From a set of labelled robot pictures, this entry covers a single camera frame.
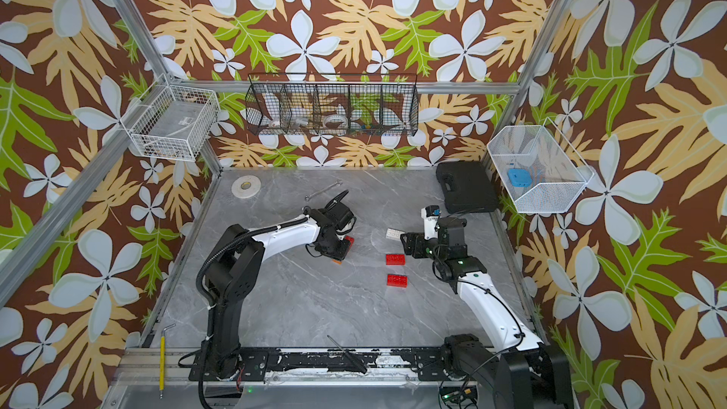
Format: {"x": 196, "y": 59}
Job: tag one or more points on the white tape roll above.
{"x": 246, "y": 187}

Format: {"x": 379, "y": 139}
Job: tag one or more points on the white wire basket right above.
{"x": 560, "y": 174}

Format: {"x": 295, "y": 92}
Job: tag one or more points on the white wire basket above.
{"x": 560, "y": 174}
{"x": 171, "y": 120}

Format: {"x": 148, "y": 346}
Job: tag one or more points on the aluminium frame post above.
{"x": 551, "y": 25}
{"x": 132, "y": 18}

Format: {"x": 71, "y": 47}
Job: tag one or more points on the white small block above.
{"x": 393, "y": 234}

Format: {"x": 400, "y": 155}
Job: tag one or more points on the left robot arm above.
{"x": 230, "y": 272}

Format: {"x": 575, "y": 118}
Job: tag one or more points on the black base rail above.
{"x": 418, "y": 364}

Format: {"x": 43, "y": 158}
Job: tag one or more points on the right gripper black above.
{"x": 415, "y": 237}

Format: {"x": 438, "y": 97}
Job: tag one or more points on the black tool on rail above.
{"x": 354, "y": 359}

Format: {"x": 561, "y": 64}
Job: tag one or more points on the black wire basket centre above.
{"x": 332, "y": 103}

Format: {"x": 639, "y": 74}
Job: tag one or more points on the aluminium frame post back right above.
{"x": 551, "y": 25}

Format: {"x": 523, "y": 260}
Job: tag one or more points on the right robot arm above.
{"x": 519, "y": 369}

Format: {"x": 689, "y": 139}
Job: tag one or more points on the white wire basket left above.
{"x": 171, "y": 120}

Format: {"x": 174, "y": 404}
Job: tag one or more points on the black plastic case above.
{"x": 466, "y": 187}

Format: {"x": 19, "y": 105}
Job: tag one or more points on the aluminium frame post back left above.
{"x": 132, "y": 18}

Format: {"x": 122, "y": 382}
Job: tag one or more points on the metal combination wrench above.
{"x": 319, "y": 192}

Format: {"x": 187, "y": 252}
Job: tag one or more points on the blue object in basket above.
{"x": 519, "y": 177}

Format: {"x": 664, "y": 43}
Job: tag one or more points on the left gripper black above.
{"x": 342, "y": 255}

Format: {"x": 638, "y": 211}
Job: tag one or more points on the yellow handled hex key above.
{"x": 162, "y": 360}

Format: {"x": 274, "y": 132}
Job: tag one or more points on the red long lego brick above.
{"x": 395, "y": 260}
{"x": 397, "y": 281}

